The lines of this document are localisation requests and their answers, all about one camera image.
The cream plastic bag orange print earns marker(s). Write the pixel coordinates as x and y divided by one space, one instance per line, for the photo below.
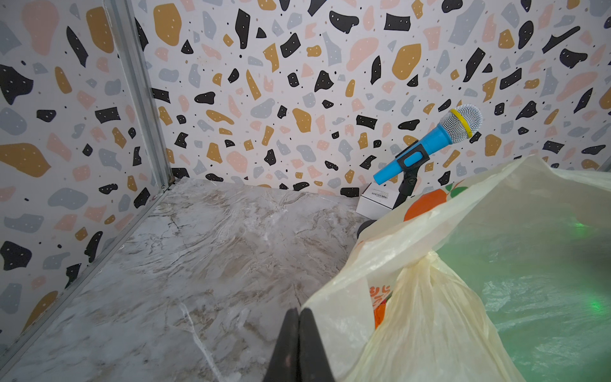
507 279

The black microphone stand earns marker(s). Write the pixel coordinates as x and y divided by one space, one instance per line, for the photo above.
407 184

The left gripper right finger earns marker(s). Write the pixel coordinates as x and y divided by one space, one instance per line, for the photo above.
313 364

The small white box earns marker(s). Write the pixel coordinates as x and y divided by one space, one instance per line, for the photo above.
377 201

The blue toy microphone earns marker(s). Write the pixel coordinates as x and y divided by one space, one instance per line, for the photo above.
458 125

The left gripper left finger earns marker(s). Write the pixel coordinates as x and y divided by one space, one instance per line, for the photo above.
283 366

